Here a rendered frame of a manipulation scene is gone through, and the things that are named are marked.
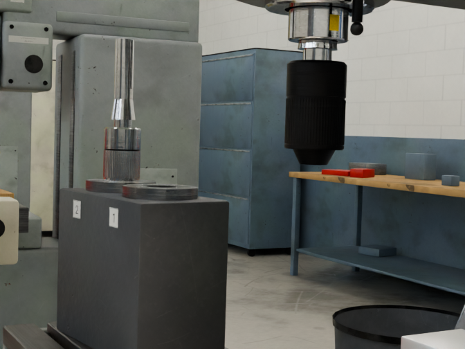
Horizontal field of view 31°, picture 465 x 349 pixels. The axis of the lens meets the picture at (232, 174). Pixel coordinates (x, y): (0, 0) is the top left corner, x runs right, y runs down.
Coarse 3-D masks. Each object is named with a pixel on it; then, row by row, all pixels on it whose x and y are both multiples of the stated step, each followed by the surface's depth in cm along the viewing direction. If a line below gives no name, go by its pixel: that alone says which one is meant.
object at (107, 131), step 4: (104, 128) 105; (108, 128) 104; (112, 128) 103; (116, 128) 103; (120, 128) 103; (124, 128) 103; (128, 128) 104; (132, 128) 104; (136, 128) 104; (104, 132) 105; (108, 132) 104; (112, 132) 103; (116, 132) 103; (120, 132) 103; (124, 132) 103; (128, 132) 103; (132, 132) 104; (136, 132) 104; (140, 132) 105
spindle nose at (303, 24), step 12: (300, 12) 63; (312, 12) 62; (324, 12) 62; (336, 12) 63; (348, 12) 64; (288, 24) 65; (300, 24) 63; (312, 24) 62; (324, 24) 62; (348, 24) 64; (288, 36) 64; (300, 36) 63; (312, 36) 62; (324, 36) 62; (336, 36) 63; (348, 36) 64
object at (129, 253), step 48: (96, 192) 102; (144, 192) 94; (192, 192) 96; (96, 240) 98; (144, 240) 90; (192, 240) 94; (96, 288) 98; (144, 288) 90; (192, 288) 94; (96, 336) 98; (144, 336) 91; (192, 336) 95
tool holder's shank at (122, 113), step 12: (120, 48) 104; (132, 48) 105; (120, 60) 104; (132, 60) 105; (120, 72) 104; (132, 72) 105; (120, 84) 104; (132, 84) 105; (120, 96) 104; (132, 96) 105; (120, 108) 104; (132, 108) 105; (120, 120) 104
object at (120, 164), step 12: (108, 144) 104; (120, 144) 103; (132, 144) 104; (108, 156) 104; (120, 156) 103; (132, 156) 104; (108, 168) 104; (120, 168) 103; (132, 168) 104; (108, 180) 104; (120, 180) 104; (132, 180) 104
